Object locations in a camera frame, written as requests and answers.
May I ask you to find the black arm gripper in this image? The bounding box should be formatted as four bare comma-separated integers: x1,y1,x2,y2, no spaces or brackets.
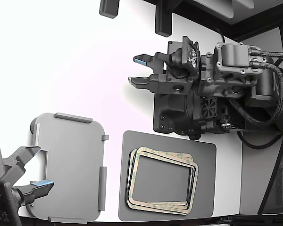
128,41,202,95

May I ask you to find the black six-joint robot arm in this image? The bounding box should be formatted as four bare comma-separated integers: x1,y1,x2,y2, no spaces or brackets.
192,41,283,142

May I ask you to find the long black stand foot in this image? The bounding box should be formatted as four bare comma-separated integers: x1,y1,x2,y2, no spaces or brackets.
154,0,173,38

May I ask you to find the short black stand foot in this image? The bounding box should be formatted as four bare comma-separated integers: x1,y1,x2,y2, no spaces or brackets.
99,0,120,19

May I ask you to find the grey flat tray plate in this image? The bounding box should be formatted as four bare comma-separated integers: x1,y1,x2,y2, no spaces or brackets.
118,130,217,222

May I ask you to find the black idle gripper camera mount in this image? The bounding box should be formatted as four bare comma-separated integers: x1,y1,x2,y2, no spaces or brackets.
0,180,24,226

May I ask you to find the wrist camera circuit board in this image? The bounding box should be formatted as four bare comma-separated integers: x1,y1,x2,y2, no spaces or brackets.
181,35,201,77

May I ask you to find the grey frame holder plate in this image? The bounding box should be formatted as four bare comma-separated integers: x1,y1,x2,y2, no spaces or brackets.
29,112,109,224

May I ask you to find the black enclosure frame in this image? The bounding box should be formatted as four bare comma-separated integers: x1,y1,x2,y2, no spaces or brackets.
141,0,283,42

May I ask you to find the black braided cable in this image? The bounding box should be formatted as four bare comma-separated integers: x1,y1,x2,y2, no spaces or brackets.
251,61,283,129
227,97,259,127
250,49,283,59

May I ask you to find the black enclosure post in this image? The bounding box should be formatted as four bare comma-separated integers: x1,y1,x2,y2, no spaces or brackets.
258,23,283,215

